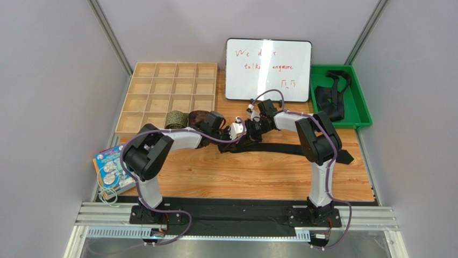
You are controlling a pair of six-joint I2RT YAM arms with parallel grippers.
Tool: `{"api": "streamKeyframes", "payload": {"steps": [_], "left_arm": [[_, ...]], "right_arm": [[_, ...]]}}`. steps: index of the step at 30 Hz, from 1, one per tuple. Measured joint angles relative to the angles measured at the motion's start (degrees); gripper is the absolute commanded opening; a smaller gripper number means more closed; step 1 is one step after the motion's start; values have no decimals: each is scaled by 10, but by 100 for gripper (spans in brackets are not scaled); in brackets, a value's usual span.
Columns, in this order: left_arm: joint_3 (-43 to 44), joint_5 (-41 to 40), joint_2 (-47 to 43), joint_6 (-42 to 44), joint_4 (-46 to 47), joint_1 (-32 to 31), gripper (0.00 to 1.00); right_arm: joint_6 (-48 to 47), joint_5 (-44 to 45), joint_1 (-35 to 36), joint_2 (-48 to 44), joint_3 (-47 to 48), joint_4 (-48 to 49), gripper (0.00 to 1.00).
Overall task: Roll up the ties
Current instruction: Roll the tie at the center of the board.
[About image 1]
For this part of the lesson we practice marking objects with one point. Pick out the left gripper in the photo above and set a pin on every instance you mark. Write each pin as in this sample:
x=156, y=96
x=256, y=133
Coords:
x=224, y=139

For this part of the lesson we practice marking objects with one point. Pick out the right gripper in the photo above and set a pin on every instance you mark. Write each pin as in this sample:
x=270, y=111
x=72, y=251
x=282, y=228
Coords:
x=253, y=129

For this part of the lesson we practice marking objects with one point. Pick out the black tie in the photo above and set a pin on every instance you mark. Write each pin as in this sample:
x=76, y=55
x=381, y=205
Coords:
x=246, y=145

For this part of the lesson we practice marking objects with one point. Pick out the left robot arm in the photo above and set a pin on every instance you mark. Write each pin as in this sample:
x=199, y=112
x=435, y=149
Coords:
x=144, y=155

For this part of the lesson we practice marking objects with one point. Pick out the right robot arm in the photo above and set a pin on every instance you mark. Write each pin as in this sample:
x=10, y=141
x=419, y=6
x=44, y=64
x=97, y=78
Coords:
x=319, y=143

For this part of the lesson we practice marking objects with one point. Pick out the brown red rolled tie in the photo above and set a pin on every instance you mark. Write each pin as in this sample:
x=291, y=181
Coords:
x=197, y=116

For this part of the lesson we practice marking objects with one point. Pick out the green patterned rolled tie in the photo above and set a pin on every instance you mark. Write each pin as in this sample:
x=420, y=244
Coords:
x=176, y=120

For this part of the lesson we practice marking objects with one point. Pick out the white whiteboard with red writing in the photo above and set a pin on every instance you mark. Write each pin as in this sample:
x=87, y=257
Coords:
x=254, y=68

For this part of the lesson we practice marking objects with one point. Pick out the wooden compartment organizer box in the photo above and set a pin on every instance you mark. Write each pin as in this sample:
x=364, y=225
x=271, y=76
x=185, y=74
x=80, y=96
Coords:
x=157, y=88

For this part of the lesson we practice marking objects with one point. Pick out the dark striped tie in bin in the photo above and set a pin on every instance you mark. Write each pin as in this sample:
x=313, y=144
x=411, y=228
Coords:
x=331, y=100

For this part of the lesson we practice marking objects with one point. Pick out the green plastic bin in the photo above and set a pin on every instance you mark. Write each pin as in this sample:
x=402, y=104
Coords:
x=356, y=111

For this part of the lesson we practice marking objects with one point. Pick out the blue children's book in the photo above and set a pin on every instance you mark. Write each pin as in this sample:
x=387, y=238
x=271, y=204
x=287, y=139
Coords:
x=111, y=168

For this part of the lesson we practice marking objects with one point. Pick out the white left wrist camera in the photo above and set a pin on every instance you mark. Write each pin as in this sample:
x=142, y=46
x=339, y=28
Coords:
x=237, y=129

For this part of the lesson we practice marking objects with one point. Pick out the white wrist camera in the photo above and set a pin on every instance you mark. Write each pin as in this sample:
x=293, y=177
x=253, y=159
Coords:
x=237, y=129
x=253, y=115

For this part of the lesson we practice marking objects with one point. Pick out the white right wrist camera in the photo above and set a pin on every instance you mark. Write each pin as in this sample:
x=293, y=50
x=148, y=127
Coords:
x=253, y=115

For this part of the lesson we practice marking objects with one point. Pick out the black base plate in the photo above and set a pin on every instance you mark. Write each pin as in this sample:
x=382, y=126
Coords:
x=239, y=217

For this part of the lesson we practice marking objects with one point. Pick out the aluminium frame rail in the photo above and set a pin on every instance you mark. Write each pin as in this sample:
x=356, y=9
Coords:
x=369, y=230

